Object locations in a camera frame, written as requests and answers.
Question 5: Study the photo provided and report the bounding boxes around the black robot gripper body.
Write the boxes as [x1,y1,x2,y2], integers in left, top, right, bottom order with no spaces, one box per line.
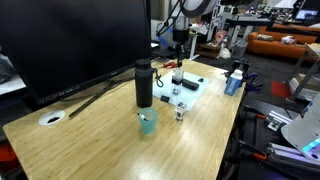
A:
[172,29,191,45]

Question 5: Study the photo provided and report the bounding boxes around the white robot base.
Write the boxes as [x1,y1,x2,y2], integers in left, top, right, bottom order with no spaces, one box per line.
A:
[280,99,320,164]

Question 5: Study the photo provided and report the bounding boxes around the black board eraser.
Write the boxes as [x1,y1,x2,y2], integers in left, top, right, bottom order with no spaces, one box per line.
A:
[181,78,200,91]

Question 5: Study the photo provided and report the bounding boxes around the white board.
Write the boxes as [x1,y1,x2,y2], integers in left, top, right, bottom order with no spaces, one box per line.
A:
[152,70,212,112]

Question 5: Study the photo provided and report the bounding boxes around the red hand tool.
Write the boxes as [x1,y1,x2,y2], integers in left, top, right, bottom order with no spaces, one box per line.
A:
[162,61,178,69]

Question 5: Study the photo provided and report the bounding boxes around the black water bottle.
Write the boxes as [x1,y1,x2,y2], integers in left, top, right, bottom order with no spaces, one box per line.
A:
[134,58,164,108]

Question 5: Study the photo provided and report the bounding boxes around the small clear glass shaker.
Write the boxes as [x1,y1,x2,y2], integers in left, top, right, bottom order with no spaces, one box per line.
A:
[174,102,187,122]

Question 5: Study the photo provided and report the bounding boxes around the black clamp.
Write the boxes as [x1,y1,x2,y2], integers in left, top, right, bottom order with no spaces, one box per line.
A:
[226,59,251,79]

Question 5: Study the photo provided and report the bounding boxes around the blue white carton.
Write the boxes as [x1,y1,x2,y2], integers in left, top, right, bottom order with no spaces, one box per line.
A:
[224,69,244,97]

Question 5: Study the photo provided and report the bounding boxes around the white black marker pen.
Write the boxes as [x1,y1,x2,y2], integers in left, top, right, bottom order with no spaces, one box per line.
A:
[137,112,149,122]

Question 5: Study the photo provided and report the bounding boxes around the teal plastic cup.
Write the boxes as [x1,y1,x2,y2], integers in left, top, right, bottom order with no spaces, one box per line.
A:
[138,107,159,135]

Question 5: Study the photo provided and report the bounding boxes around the orange sofa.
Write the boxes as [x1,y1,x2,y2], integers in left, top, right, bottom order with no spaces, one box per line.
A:
[247,24,320,63]

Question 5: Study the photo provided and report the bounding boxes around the black rod piece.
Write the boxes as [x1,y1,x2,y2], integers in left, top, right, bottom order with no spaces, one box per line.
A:
[68,79,134,118]

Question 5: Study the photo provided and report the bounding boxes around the large black monitor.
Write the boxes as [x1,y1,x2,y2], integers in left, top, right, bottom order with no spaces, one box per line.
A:
[0,0,153,106]

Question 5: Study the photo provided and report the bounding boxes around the white desk grommet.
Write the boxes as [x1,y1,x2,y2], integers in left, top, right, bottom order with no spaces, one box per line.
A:
[37,109,66,127]

